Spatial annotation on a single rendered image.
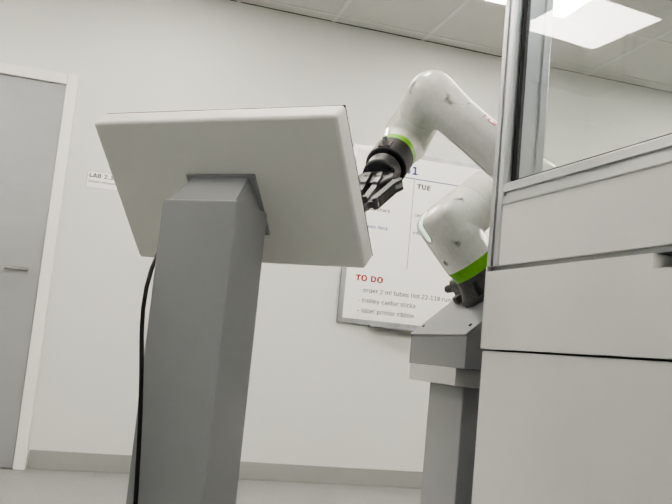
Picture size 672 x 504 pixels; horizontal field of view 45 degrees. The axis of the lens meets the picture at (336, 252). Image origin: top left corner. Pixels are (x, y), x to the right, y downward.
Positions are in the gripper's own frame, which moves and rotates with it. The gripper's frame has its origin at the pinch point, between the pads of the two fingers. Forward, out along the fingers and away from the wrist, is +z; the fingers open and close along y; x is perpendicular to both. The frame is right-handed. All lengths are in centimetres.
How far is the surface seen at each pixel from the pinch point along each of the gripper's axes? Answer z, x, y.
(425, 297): -269, 210, -88
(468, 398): -9, 53, 16
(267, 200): 8.8, -7.4, -12.8
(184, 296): 29.0, 1.3, -22.1
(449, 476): 1, 68, 12
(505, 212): 4.4, -3.4, 30.9
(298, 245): 8.7, 2.3, -8.4
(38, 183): -178, 85, -267
